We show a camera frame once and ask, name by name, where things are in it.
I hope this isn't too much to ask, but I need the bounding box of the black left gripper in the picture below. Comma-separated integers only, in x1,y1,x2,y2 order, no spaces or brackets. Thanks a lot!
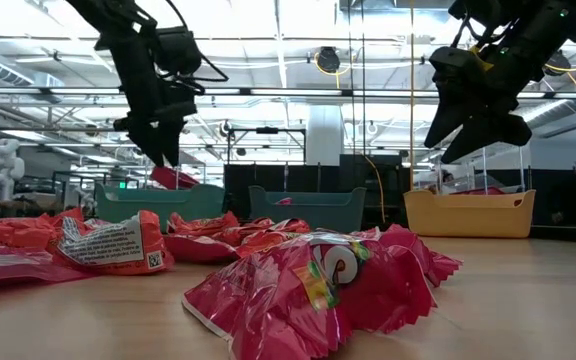
93,27,199,169

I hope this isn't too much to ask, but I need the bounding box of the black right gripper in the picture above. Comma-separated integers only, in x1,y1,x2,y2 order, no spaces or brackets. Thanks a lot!
423,43,540,165

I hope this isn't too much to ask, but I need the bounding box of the pink Twizzlers candy pack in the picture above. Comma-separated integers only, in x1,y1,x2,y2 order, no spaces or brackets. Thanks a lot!
162,232,243,265

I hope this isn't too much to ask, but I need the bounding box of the red Twizzlers candy pack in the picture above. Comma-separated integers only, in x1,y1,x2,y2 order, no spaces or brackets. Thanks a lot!
0,242,97,290

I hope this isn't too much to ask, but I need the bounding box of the red plastic tote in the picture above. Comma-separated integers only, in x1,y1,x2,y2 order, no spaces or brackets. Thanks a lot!
150,164,200,191

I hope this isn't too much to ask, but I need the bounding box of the red flat object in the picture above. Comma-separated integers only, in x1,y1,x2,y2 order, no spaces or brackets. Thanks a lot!
427,184,508,197

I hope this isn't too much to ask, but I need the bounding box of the teal green plastic bin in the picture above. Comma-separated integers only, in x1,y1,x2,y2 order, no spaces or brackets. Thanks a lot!
95,182,227,232

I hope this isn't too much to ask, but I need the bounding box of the yellow label tag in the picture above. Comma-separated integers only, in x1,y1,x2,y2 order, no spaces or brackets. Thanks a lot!
470,45,494,71

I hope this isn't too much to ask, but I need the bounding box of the yellow plastic bin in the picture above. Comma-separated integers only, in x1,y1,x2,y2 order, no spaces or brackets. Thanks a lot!
402,188,538,239

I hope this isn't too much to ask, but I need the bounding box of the black partition panel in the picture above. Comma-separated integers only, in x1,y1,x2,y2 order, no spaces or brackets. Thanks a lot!
223,153,405,226
527,162,576,229

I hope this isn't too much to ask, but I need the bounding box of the white building column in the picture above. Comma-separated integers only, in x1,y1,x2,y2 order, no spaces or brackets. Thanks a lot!
306,104,344,166

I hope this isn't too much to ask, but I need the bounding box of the white robot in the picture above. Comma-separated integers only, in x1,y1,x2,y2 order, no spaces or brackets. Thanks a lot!
0,138,26,204

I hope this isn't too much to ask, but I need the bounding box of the slate blue plastic bin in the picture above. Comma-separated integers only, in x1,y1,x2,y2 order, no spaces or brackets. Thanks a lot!
247,184,368,234

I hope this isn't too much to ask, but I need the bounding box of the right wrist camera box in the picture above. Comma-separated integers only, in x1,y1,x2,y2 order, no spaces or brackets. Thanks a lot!
427,46,482,94

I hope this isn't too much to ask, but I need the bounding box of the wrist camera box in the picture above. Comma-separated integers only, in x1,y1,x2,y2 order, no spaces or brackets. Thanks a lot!
155,25,203,76
427,46,482,94

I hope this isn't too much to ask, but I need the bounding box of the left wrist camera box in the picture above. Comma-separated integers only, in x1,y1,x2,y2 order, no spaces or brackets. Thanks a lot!
155,25,203,76

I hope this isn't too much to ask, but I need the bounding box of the black metal gantry frame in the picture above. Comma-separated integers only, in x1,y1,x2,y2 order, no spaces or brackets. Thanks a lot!
226,126,308,166

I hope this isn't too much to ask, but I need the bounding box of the yellow extension cable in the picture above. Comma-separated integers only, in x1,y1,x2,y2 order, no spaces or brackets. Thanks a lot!
364,154,387,225

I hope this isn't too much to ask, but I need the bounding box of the black hanging cable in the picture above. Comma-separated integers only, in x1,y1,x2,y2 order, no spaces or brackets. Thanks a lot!
348,0,355,156
360,0,367,156

